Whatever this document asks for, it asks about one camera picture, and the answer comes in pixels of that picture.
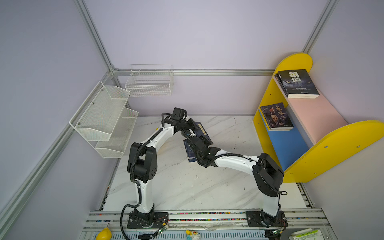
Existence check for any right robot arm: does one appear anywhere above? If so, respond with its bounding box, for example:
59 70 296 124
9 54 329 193
185 134 288 228

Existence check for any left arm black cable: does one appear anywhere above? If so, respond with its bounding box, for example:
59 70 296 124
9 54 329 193
160 112 173 128

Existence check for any yellow pink blue bookshelf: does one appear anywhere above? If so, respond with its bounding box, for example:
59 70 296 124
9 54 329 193
252 52 384 184

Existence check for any blue book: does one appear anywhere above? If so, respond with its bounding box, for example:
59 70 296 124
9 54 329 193
184 139 197 163
193 122 214 146

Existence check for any white mesh two-tier shelf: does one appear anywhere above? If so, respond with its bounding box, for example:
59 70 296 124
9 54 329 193
69 82 139 159

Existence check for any black book with barcode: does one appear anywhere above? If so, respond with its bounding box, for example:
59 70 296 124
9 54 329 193
274 69 320 99

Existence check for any white wire basket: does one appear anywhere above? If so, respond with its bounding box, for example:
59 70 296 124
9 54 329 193
125 65 174 97

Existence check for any blue book front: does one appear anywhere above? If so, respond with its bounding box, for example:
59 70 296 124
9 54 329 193
193 122 214 146

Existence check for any green white box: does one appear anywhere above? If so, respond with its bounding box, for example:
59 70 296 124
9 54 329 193
289 228 325 240

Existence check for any purple old man book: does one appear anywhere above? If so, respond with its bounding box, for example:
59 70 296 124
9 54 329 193
260 103 294 131

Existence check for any yellow lemon toy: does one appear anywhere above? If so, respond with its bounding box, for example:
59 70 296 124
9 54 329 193
96 227 112 240

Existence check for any small yellow duck toy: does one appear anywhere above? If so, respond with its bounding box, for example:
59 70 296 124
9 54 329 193
186 230 201 240

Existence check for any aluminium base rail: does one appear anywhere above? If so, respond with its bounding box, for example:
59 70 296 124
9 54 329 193
78 185 338 240

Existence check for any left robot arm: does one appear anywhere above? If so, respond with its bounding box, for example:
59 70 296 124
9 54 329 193
126 108 188 228

